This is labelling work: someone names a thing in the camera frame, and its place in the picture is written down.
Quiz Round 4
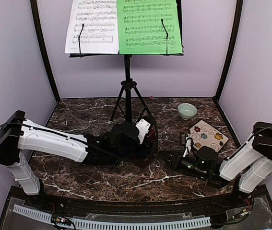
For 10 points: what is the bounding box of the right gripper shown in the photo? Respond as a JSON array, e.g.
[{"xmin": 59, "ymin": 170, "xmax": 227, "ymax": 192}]
[{"xmin": 158, "ymin": 150, "xmax": 207, "ymax": 180}]

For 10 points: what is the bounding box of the dark red wooden metronome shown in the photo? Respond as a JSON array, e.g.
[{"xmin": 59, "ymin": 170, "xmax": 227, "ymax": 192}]
[{"xmin": 135, "ymin": 127, "xmax": 158, "ymax": 169}]

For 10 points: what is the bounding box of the black music stand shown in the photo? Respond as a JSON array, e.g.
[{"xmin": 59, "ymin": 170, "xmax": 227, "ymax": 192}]
[{"xmin": 69, "ymin": 0, "xmax": 185, "ymax": 125}]

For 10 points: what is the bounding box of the green paper sheet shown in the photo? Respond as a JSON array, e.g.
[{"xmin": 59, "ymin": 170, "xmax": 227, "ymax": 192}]
[{"xmin": 117, "ymin": 0, "xmax": 183, "ymax": 55}]

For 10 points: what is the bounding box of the white sheet music paper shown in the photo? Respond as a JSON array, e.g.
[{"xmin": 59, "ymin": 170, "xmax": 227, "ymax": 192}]
[{"xmin": 64, "ymin": 0, "xmax": 119, "ymax": 55}]

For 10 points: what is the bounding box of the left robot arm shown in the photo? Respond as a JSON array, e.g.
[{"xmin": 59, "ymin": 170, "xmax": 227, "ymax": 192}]
[{"xmin": 0, "ymin": 110, "xmax": 158, "ymax": 209}]

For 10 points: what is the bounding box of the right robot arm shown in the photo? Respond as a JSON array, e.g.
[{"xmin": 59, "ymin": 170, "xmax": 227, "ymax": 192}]
[{"xmin": 160, "ymin": 122, "xmax": 272, "ymax": 208}]

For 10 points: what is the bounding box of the square floral plate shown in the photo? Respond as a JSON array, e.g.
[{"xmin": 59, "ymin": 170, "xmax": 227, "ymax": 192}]
[{"xmin": 189, "ymin": 120, "xmax": 229, "ymax": 152}]

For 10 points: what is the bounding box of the pale green ceramic bowl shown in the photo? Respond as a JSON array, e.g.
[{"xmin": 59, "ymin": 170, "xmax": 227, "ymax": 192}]
[{"xmin": 177, "ymin": 103, "xmax": 197, "ymax": 120}]

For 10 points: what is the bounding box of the small circuit board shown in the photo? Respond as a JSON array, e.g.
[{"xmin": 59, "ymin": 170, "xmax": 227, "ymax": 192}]
[{"xmin": 51, "ymin": 216, "xmax": 72, "ymax": 228}]

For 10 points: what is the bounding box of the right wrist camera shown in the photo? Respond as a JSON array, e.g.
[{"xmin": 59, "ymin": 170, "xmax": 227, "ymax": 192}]
[{"xmin": 180, "ymin": 130, "xmax": 194, "ymax": 157}]

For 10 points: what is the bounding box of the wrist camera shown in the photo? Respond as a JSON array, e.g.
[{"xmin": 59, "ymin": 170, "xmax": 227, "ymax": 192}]
[
  {"xmin": 180, "ymin": 130, "xmax": 194, "ymax": 157},
  {"xmin": 136, "ymin": 115, "xmax": 157, "ymax": 144}
]

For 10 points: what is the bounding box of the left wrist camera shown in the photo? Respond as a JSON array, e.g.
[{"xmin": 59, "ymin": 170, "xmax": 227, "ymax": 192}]
[{"xmin": 136, "ymin": 115, "xmax": 157, "ymax": 144}]

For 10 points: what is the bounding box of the black front rail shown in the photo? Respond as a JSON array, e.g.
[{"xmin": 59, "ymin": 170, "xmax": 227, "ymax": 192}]
[{"xmin": 25, "ymin": 194, "xmax": 251, "ymax": 217}]

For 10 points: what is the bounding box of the white slotted cable duct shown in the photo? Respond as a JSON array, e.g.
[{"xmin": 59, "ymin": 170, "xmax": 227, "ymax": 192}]
[{"xmin": 12, "ymin": 205, "xmax": 211, "ymax": 230}]

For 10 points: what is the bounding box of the left black frame post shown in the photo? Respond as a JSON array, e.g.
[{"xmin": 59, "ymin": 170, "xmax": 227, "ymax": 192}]
[{"xmin": 30, "ymin": 0, "xmax": 61, "ymax": 103}]

